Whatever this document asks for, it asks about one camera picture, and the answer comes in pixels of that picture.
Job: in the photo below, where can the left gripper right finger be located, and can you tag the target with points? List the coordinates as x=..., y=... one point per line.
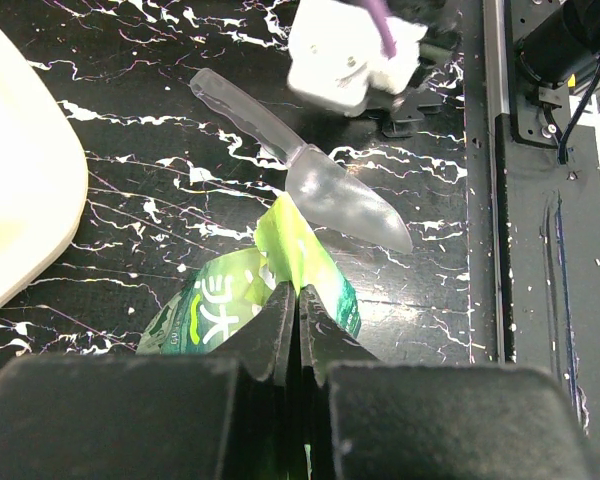
x=373, y=420

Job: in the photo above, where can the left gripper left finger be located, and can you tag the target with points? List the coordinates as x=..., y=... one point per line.
x=220, y=415

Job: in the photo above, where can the green litter bag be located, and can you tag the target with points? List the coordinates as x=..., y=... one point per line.
x=230, y=290

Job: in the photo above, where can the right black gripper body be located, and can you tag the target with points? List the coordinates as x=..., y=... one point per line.
x=403, y=112

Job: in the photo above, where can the clear plastic scoop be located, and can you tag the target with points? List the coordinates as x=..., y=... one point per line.
x=325, y=193

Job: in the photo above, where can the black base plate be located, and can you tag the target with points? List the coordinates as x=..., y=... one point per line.
x=534, y=224

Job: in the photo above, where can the beige litter box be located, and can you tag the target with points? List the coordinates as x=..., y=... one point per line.
x=43, y=175

